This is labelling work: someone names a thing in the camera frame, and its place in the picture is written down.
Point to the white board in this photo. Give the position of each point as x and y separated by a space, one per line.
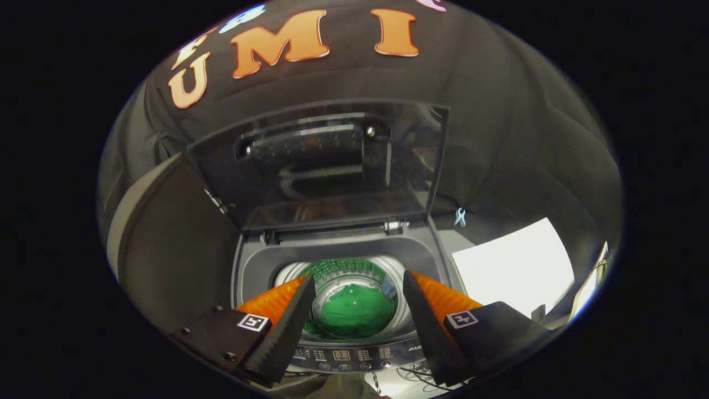
515 266

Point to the light blue clip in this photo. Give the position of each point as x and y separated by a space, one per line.
460 217

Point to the green polo shirt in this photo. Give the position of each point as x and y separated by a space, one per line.
354 313

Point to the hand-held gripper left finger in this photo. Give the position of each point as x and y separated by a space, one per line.
288 332

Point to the white shelf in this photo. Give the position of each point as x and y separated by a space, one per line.
590 282

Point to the dark washing machine lid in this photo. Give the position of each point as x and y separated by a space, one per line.
332 194

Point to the grey washing machine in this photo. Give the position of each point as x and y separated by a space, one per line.
255 266

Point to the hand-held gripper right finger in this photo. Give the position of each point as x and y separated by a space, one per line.
429 332

